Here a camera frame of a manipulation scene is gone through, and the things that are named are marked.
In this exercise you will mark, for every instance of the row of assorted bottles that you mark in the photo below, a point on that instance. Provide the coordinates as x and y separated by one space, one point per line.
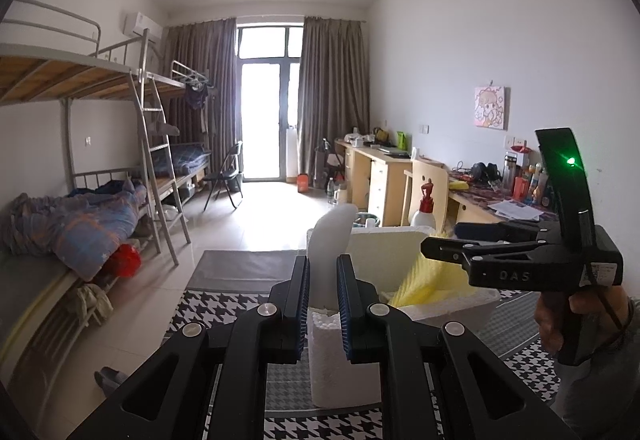
525 180

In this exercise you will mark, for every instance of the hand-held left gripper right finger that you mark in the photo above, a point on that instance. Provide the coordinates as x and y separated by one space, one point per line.
345 315

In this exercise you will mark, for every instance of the black headphones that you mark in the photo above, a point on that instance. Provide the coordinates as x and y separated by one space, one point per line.
485 172

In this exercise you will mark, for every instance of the white foam box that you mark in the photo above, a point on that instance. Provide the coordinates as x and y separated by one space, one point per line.
380 255

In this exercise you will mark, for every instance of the red bag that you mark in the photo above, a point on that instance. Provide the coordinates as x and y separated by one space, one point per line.
125 261

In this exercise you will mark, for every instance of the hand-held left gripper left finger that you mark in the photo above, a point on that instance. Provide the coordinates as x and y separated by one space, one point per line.
302 310

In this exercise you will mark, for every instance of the plaid quilt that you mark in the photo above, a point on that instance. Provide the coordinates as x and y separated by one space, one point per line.
85 230

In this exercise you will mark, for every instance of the brown curtain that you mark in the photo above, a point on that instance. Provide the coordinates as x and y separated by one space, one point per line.
332 85
200 85

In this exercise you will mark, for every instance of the grey slipper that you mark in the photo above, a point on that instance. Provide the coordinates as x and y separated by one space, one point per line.
112 379

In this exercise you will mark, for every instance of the white foam block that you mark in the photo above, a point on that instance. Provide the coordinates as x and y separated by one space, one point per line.
327 370

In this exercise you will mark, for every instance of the person's right hand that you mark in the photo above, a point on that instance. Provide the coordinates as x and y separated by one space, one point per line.
544 320

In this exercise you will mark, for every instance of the yellow pouch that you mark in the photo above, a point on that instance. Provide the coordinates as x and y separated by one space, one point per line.
459 186

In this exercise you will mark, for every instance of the wall poster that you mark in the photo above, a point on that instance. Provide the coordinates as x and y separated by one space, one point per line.
491 106

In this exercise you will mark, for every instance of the white pump bottle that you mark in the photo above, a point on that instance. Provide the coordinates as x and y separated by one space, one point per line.
425 215

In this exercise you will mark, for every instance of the green box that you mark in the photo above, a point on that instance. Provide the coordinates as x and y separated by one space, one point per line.
401 138

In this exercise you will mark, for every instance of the grey metal bed ladder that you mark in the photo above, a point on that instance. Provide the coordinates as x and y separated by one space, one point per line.
155 160

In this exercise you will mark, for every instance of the glass balcony door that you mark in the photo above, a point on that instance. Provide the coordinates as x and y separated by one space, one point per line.
265 110

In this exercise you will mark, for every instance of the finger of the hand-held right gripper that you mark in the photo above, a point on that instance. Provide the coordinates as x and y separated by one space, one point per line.
445 250
500 231

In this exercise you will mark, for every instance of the person's right forearm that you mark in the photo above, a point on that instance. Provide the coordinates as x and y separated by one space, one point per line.
600 385

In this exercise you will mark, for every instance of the wooden desk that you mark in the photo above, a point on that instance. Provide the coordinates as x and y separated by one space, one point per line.
380 180
475 207

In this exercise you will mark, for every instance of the white air conditioner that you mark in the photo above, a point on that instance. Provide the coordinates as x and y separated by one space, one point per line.
142 25

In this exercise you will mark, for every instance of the houndstooth tablecloth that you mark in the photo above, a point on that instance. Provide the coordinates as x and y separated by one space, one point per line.
225 310

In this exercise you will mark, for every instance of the black folding chair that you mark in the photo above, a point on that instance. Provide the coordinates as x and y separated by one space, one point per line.
225 177

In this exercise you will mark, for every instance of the printed papers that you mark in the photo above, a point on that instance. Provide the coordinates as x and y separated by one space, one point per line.
515 210

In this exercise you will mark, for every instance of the yellow foam net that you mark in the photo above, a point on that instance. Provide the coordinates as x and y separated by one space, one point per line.
425 285

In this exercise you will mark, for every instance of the hanging dark clothes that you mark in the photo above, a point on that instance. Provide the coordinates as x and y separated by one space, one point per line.
196 96

